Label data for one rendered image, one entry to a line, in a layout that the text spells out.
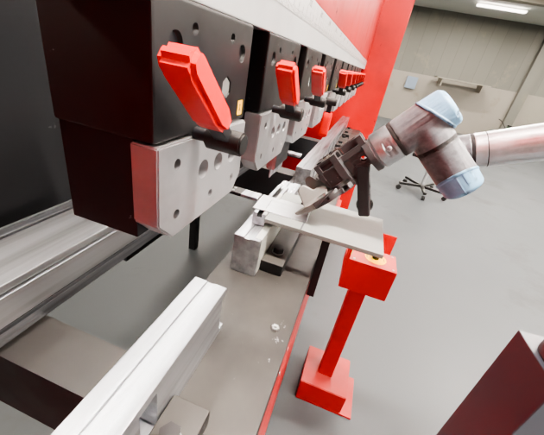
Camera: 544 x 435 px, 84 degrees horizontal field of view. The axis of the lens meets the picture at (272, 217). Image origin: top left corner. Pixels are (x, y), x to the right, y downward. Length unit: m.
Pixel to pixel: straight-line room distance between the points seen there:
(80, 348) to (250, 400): 0.27
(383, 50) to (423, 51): 9.83
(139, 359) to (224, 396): 0.15
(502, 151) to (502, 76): 12.55
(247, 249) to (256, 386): 0.27
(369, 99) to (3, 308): 2.65
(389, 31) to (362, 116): 0.63
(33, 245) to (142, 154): 0.43
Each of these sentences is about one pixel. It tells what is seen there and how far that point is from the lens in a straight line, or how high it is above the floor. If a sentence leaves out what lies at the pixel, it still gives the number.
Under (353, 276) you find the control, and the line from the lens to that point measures 1.07.
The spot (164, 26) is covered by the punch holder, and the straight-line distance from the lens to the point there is 0.21.
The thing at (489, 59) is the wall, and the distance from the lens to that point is 13.14.
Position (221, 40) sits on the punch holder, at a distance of 0.28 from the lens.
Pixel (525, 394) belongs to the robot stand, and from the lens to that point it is 1.08.
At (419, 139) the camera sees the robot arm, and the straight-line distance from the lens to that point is 0.63.
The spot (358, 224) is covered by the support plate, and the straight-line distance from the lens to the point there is 0.75.
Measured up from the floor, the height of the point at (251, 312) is 0.88.
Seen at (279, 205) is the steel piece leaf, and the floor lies 1.00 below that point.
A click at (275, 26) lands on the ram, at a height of 1.35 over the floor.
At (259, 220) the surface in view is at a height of 0.98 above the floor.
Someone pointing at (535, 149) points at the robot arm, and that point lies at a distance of 0.79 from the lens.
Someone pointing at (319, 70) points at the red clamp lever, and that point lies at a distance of 0.55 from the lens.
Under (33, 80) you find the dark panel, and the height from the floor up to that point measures 1.19.
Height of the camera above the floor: 1.32
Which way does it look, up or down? 28 degrees down
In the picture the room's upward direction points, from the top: 11 degrees clockwise
